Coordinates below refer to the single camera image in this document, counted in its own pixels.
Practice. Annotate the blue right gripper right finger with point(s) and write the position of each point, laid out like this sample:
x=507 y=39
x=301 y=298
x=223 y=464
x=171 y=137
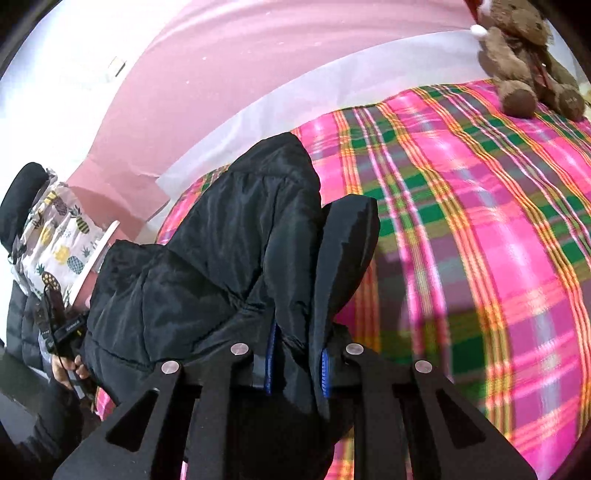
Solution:
x=326 y=374

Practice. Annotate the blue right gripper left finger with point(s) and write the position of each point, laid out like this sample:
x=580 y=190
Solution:
x=268 y=373

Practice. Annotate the black padded jacket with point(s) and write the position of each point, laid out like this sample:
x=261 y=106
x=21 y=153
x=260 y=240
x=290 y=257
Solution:
x=257 y=247

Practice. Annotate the black sleeve left forearm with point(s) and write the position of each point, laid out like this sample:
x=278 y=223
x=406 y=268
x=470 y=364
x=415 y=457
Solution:
x=56 y=433

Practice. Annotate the left hand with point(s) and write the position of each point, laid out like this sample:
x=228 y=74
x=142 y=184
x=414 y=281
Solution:
x=62 y=368

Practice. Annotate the pineapple print cloth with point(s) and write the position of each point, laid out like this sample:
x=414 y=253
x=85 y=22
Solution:
x=58 y=244

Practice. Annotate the pink plaid bed cover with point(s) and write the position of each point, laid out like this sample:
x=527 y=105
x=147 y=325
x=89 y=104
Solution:
x=482 y=266

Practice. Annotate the white bed sheet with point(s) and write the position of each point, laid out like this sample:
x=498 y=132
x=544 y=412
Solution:
x=364 y=77

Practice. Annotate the brown teddy bear santa hat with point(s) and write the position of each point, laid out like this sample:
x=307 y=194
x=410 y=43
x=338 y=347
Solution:
x=514 y=37

